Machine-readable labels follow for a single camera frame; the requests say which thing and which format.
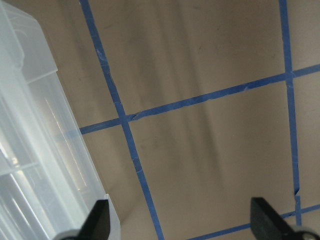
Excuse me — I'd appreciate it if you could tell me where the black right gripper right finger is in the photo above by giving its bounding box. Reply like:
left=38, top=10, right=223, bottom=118
left=250, top=197, right=306, bottom=240

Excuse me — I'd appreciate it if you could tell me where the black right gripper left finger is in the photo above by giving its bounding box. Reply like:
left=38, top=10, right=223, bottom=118
left=72, top=199, right=111, bottom=240

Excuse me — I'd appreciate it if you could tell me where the clear plastic box lid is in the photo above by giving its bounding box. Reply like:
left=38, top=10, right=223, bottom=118
left=0, top=1, right=121, bottom=240

